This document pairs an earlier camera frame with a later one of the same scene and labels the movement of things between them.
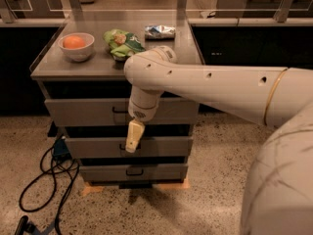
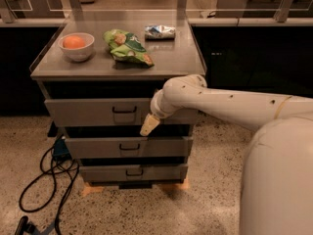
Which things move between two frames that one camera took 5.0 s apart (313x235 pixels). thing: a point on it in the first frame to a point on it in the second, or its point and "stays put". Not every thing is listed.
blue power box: (61, 152) stays put
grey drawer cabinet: (80, 73) stays put
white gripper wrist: (141, 113) to (156, 112)
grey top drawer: (114, 112) stays put
